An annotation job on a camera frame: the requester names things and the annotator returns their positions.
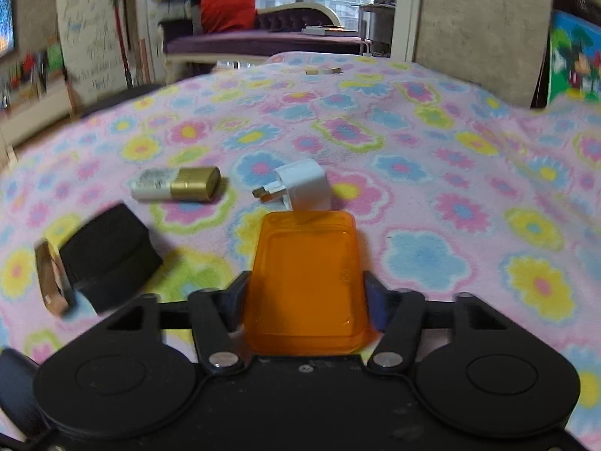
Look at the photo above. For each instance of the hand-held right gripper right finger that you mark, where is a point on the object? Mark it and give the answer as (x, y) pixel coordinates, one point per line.
(375, 305)

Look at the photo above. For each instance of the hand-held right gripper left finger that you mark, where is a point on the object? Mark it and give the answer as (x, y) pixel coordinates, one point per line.
(234, 300)

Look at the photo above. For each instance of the orange transparent plastic box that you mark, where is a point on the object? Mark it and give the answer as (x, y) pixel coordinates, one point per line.
(305, 282)

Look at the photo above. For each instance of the white and gold tube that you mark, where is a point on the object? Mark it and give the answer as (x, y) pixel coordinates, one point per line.
(178, 185)

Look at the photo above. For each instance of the black mirrored compact box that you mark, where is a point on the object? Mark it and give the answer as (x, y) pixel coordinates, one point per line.
(110, 263)

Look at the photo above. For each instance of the white plug adapter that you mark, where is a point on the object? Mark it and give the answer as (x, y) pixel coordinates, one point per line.
(303, 183)

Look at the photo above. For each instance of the pink floral fleece blanket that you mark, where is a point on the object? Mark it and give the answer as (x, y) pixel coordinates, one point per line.
(446, 174)

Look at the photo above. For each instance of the small gold and white stick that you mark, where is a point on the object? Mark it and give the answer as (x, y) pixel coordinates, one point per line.
(321, 71)

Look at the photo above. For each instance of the purple chaise sofa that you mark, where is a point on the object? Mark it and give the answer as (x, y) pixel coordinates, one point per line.
(263, 42)

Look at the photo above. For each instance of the book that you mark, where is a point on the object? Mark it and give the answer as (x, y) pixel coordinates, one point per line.
(328, 31)

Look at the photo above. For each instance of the metal side table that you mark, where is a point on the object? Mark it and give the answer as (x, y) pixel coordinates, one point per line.
(375, 23)

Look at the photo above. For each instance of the red cushion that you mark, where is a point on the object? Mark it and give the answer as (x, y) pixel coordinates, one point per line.
(227, 9)

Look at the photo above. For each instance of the whiteboard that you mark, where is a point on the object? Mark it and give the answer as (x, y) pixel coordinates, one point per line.
(89, 47)

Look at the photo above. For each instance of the cartoon picture board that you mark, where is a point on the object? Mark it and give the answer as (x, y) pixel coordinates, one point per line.
(573, 56)

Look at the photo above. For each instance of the blue screen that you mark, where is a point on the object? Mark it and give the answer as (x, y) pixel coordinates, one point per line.
(4, 19)

